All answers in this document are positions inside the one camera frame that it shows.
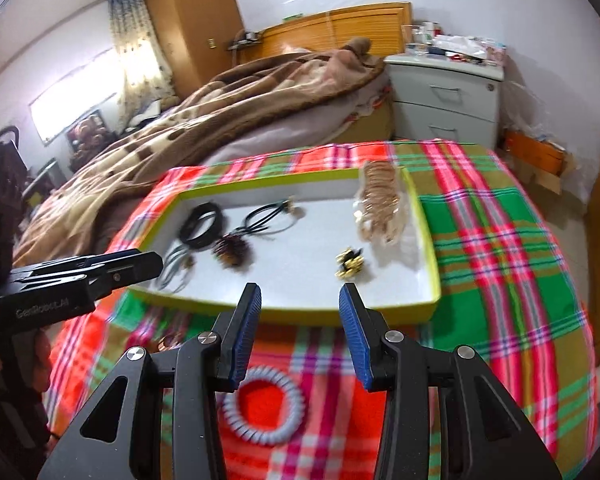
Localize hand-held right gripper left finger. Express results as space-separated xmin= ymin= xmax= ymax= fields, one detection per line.
xmin=37 ymin=282 xmax=262 ymax=480

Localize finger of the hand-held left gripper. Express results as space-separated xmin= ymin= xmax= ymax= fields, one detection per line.
xmin=87 ymin=251 xmax=164 ymax=297
xmin=9 ymin=251 xmax=148 ymax=283

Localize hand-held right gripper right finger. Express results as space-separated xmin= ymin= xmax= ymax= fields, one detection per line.
xmin=339 ymin=282 xmax=563 ymax=480

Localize grey hair ties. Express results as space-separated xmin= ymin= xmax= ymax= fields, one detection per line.
xmin=157 ymin=245 xmax=198 ymax=293

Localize black wristband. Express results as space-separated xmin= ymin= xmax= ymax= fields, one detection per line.
xmin=179 ymin=202 xmax=225 ymax=250

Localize gold and black hair clip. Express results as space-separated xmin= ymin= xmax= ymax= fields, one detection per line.
xmin=334 ymin=247 xmax=367 ymax=278

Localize brown beaded scrunchie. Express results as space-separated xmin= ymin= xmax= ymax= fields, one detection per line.
xmin=212 ymin=232 xmax=255 ymax=268

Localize small purple spiral hair tie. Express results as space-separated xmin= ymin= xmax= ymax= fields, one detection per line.
xmin=222 ymin=366 xmax=306 ymax=446

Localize yellow-green cardboard box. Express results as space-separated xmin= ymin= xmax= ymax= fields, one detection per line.
xmin=125 ymin=167 xmax=442 ymax=323

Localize white and brown hair claw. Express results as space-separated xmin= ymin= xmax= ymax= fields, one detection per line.
xmin=375 ymin=195 xmax=407 ymax=247

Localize black hair tie with beads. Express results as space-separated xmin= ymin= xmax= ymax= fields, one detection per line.
xmin=242 ymin=199 xmax=303 ymax=236

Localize orange striped hair claw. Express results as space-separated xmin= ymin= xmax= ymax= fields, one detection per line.
xmin=356 ymin=160 xmax=403 ymax=231

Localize person's left hand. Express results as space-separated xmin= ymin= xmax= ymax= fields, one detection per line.
xmin=32 ymin=327 xmax=52 ymax=378

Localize plaid cloth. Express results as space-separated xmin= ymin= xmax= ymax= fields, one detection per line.
xmin=47 ymin=140 xmax=600 ymax=480

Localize brown patterned blanket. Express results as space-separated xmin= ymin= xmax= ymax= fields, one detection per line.
xmin=12 ymin=37 xmax=386 ymax=266

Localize window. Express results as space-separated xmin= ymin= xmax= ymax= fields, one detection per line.
xmin=27 ymin=47 xmax=126 ymax=146

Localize floral bedsheet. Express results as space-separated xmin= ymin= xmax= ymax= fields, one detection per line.
xmin=200 ymin=87 xmax=393 ymax=166

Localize patterned curtain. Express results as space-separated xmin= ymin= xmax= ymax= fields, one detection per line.
xmin=107 ymin=0 xmax=176 ymax=116

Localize grey nightstand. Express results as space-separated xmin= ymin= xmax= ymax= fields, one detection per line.
xmin=384 ymin=52 xmax=506 ymax=151

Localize orange cardboard box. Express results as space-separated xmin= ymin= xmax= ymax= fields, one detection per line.
xmin=502 ymin=130 xmax=576 ymax=196

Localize wooden wardrobe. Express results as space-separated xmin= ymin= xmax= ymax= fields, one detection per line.
xmin=141 ymin=0 xmax=246 ymax=93

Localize clear glass container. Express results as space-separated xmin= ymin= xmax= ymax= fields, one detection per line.
xmin=401 ymin=24 xmax=433 ymax=56

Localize wooden headboard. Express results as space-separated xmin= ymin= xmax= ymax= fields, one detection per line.
xmin=257 ymin=2 xmax=413 ymax=58

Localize pile of small toiletries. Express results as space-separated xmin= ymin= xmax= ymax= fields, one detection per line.
xmin=427 ymin=22 xmax=510 ymax=68

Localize jeweled hair tie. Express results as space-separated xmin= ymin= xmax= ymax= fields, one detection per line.
xmin=152 ymin=332 xmax=183 ymax=353

